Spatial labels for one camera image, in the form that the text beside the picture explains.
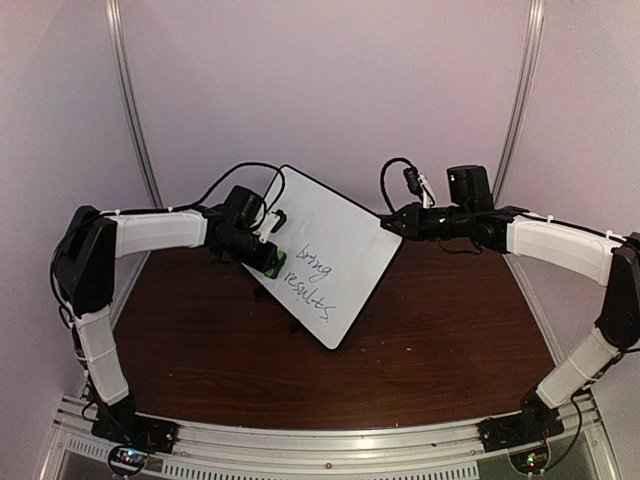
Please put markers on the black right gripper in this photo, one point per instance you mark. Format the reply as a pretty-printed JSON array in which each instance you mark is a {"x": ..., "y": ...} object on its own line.
[{"x": 412, "y": 223}]

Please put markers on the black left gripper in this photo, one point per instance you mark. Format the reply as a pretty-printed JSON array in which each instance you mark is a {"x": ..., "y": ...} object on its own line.
[{"x": 265, "y": 262}]

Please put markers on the green whiteboard eraser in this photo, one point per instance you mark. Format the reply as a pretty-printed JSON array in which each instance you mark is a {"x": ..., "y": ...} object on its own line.
[{"x": 275, "y": 264}]

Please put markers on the white whiteboard with writing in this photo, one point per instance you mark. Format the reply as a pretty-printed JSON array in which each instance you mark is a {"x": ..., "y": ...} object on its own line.
[{"x": 336, "y": 255}]

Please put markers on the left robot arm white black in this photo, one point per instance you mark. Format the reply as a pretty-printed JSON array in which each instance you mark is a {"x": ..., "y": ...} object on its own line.
[{"x": 83, "y": 266}]

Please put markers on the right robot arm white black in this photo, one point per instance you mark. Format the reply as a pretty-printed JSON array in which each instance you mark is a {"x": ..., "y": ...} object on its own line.
[{"x": 582, "y": 284}]

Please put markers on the black whiteboard stand foot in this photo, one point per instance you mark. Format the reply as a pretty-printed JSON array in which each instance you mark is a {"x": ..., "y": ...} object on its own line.
[{"x": 294, "y": 326}]

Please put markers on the left circuit board with leds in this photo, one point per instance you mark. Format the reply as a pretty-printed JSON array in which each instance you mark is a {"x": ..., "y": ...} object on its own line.
[{"x": 126, "y": 461}]

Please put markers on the circuit board with leds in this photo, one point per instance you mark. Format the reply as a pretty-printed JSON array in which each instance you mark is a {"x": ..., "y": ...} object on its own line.
[
  {"x": 126, "y": 461},
  {"x": 529, "y": 461}
]

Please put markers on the right circuit board with leds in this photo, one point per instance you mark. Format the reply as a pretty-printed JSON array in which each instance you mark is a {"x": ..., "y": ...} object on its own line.
[{"x": 529, "y": 461}]

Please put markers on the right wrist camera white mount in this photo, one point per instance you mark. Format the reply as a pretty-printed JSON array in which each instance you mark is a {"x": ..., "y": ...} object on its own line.
[{"x": 418, "y": 186}]

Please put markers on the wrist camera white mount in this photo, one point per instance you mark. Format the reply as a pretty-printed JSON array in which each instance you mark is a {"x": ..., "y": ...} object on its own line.
[
  {"x": 418, "y": 186},
  {"x": 272, "y": 222}
]

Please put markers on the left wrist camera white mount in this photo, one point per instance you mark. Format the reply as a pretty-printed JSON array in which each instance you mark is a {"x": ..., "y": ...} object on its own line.
[{"x": 272, "y": 222}]

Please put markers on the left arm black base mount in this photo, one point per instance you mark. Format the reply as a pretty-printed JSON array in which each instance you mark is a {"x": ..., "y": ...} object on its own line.
[{"x": 124, "y": 426}]

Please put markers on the aluminium front frame rail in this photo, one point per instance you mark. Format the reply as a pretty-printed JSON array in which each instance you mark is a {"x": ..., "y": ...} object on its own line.
[{"x": 445, "y": 450}]

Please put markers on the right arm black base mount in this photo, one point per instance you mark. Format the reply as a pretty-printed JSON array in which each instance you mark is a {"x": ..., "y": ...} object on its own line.
[{"x": 523, "y": 428}]

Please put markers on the right aluminium corner post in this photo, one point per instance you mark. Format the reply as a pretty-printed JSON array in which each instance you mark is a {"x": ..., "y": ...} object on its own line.
[{"x": 529, "y": 60}]

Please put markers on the aluminium corner post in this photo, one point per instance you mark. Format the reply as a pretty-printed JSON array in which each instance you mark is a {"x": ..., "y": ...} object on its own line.
[
  {"x": 131, "y": 111},
  {"x": 529, "y": 60}
]

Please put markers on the left aluminium corner post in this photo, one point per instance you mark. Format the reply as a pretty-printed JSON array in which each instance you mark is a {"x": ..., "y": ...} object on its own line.
[{"x": 131, "y": 111}]

